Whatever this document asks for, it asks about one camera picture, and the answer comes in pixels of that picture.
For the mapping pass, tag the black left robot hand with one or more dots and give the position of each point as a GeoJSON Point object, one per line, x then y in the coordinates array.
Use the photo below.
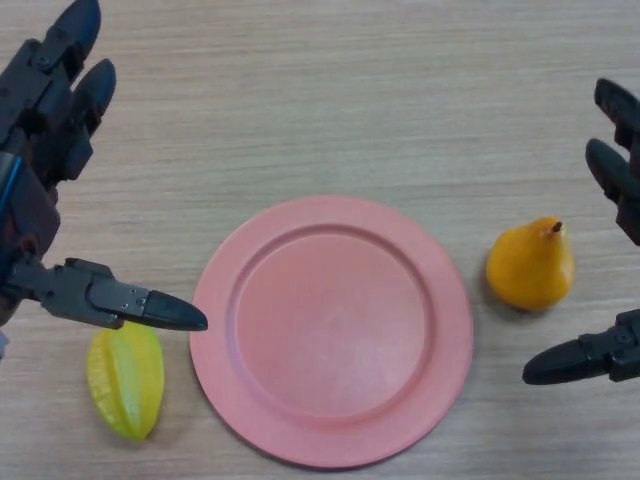
{"type": "Point", "coordinates": [30, 215]}

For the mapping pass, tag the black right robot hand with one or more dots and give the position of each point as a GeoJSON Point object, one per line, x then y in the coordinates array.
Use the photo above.
{"type": "Point", "coordinates": [607, 162]}

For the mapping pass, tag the yellow pear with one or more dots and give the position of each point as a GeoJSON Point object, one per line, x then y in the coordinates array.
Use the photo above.
{"type": "Point", "coordinates": [530, 267]}

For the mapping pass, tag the pink round plate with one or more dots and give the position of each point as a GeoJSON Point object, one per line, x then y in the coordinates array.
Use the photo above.
{"type": "Point", "coordinates": [330, 330]}

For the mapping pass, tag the yellow starfruit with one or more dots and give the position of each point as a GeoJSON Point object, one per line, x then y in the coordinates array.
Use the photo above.
{"type": "Point", "coordinates": [125, 385]}

